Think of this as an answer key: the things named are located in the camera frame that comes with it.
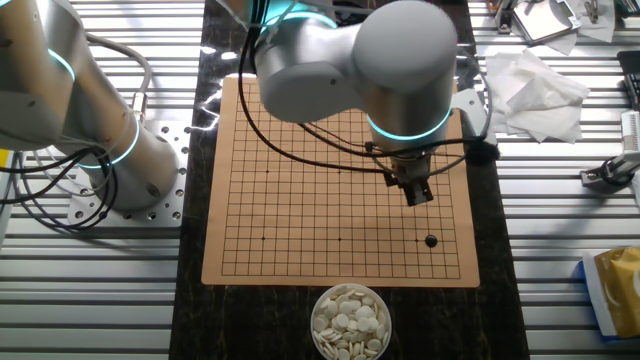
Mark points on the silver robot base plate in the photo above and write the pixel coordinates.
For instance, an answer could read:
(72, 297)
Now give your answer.
(169, 204)

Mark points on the colourful block pattern cloth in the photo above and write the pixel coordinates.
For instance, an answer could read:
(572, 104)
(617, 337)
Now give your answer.
(4, 157)

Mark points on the small grey metal clip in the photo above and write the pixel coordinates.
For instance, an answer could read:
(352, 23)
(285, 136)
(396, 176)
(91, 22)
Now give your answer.
(592, 10)

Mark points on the white tissue sheet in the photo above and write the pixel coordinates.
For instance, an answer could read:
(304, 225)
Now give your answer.
(600, 30)

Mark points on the black marble pattern mat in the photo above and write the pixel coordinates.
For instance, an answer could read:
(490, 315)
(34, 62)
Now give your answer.
(200, 320)

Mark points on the black keyboard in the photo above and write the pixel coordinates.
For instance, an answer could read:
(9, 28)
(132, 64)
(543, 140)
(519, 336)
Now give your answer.
(632, 65)

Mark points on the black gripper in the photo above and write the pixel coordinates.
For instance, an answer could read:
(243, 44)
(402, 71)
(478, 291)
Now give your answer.
(417, 179)

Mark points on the white bowl of white stones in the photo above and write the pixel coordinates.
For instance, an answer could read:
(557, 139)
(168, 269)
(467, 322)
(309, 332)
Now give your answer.
(350, 325)

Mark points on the tan go board mat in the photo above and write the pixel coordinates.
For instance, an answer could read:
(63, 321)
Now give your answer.
(325, 250)

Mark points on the blue white flat pack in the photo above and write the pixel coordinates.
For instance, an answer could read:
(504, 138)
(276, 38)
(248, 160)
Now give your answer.
(595, 300)

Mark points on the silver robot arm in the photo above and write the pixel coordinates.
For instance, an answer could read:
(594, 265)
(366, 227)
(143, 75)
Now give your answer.
(400, 65)

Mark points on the black go stone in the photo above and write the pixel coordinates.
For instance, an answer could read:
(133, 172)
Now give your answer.
(431, 241)

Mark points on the pile of white tissues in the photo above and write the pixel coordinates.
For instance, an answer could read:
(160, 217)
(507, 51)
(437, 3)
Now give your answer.
(535, 100)

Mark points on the black and silver tool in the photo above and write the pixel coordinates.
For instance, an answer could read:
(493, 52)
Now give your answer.
(607, 175)

